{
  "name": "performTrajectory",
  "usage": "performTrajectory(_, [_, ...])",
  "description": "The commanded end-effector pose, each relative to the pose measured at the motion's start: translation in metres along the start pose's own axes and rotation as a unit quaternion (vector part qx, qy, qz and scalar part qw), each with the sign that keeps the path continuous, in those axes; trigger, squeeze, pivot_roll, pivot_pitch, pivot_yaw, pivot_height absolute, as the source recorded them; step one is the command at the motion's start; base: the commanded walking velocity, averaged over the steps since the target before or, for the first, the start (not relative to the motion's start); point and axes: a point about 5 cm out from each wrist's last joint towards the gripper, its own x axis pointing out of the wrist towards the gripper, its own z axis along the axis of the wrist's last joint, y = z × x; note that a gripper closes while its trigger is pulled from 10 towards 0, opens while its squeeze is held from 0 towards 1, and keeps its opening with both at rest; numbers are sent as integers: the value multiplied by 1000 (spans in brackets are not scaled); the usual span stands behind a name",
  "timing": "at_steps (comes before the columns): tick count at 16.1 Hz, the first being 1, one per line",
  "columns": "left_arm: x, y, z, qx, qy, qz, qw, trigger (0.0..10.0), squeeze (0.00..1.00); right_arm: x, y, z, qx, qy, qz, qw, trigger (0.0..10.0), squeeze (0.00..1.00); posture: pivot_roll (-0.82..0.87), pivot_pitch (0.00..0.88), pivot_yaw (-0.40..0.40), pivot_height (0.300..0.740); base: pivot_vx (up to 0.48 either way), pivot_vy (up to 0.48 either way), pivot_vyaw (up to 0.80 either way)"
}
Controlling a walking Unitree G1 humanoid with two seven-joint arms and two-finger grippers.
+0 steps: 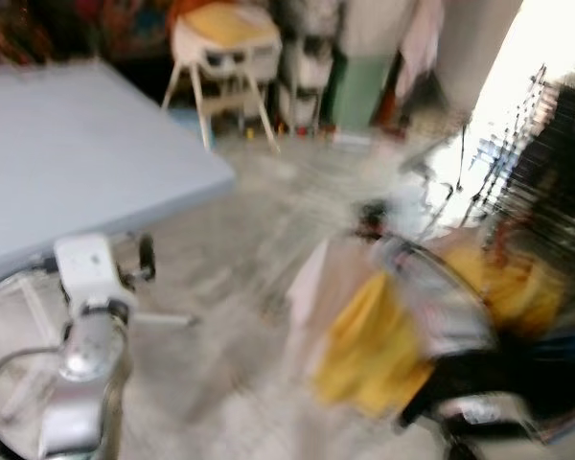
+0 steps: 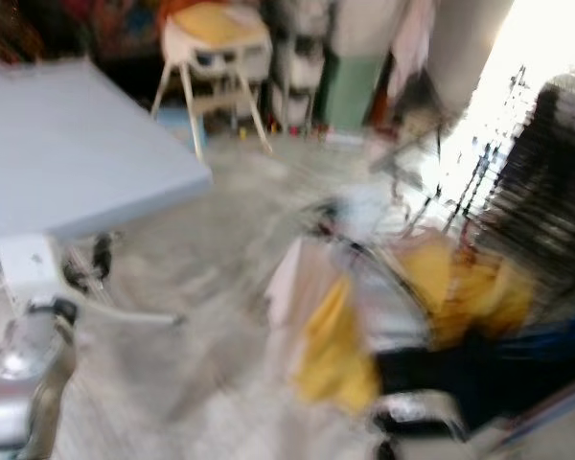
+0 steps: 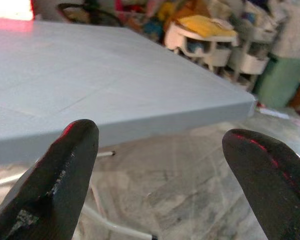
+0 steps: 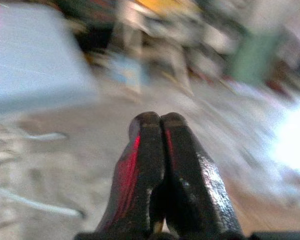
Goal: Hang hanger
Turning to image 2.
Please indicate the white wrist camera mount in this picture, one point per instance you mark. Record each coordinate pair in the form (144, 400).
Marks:
(359, 216)
(29, 264)

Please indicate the black garment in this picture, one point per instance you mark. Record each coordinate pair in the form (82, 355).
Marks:
(479, 369)

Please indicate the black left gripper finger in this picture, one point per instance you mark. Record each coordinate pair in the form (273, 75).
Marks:
(103, 257)

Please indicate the white hanging garment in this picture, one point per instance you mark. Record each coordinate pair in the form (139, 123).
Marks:
(292, 287)

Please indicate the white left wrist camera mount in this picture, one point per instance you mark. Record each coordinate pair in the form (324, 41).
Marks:
(29, 264)

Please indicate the white drawer cart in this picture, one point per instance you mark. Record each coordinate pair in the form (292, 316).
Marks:
(295, 57)

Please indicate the light blue plastic table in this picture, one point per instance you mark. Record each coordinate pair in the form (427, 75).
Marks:
(77, 153)

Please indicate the green and white appliance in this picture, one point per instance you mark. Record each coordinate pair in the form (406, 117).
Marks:
(350, 91)

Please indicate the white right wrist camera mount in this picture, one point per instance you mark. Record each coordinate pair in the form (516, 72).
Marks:
(359, 216)

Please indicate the yellow seat cushion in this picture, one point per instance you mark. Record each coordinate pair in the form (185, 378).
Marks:
(216, 21)

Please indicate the yellow shirt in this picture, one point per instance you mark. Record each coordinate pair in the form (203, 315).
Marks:
(335, 355)

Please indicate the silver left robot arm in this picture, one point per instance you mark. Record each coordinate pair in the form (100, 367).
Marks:
(29, 383)

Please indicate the white baby high chair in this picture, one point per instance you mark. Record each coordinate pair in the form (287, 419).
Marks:
(216, 57)

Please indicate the black metal drying rack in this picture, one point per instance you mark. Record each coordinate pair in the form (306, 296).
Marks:
(556, 163)

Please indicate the pink hanging cloth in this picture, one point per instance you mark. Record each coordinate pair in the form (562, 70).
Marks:
(410, 43)

